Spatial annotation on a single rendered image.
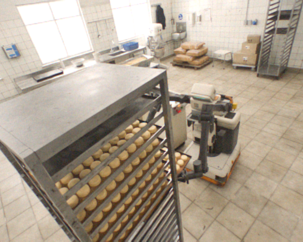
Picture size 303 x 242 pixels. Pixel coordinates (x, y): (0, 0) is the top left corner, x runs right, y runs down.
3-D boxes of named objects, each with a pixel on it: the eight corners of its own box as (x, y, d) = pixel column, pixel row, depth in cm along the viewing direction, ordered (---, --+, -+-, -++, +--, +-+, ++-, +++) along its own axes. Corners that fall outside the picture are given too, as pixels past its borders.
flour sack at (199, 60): (198, 66, 581) (198, 61, 573) (187, 64, 608) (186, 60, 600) (210, 59, 621) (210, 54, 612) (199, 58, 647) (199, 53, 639)
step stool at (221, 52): (234, 65, 577) (235, 50, 552) (223, 69, 559) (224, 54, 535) (221, 62, 610) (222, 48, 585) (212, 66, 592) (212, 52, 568)
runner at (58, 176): (160, 97, 97) (159, 92, 96) (164, 98, 96) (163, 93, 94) (40, 187, 58) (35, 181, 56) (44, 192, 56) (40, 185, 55)
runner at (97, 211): (165, 137, 112) (164, 133, 111) (169, 139, 111) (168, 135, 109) (72, 232, 73) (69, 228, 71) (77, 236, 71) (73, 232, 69)
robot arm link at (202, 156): (215, 115, 142) (200, 114, 148) (212, 114, 137) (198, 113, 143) (209, 172, 142) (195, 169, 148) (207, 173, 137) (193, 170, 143)
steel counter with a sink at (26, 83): (41, 124, 439) (12, 73, 373) (34, 114, 487) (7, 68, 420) (150, 75, 608) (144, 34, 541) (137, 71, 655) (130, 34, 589)
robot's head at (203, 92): (198, 87, 200) (193, 81, 188) (217, 90, 188) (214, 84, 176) (193, 100, 199) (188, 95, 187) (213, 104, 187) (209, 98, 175)
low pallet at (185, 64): (169, 65, 658) (169, 62, 652) (184, 59, 700) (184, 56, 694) (199, 70, 579) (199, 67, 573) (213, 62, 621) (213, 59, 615)
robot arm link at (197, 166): (208, 169, 141) (197, 167, 146) (207, 156, 137) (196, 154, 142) (203, 179, 133) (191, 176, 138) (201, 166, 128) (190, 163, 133)
